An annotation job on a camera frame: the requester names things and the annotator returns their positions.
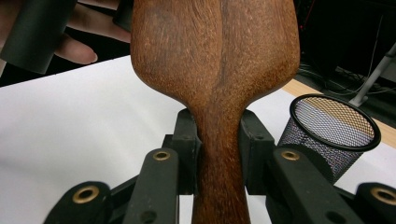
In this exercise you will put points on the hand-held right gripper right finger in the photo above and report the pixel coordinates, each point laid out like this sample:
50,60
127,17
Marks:
255,149

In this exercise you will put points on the brown wooden scoop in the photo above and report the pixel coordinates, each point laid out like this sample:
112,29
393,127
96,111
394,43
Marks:
214,62

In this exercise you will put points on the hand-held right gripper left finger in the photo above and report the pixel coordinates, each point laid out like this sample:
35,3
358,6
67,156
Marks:
184,149

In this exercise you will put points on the black mesh pen cup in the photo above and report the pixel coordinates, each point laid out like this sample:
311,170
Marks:
330,124

